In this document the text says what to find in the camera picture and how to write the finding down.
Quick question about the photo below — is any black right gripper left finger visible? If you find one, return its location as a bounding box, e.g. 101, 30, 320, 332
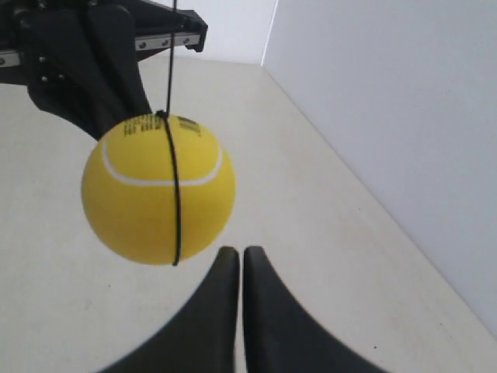
103, 246, 239, 372

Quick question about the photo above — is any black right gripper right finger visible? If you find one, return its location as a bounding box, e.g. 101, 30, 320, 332
242, 246, 385, 372

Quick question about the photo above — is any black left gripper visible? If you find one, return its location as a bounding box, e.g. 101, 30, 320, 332
1, 1, 208, 140

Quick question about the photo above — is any yellow tennis ball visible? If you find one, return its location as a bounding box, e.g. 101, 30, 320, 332
81, 113, 236, 265

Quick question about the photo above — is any black hanging string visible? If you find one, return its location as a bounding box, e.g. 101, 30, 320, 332
156, 0, 183, 267

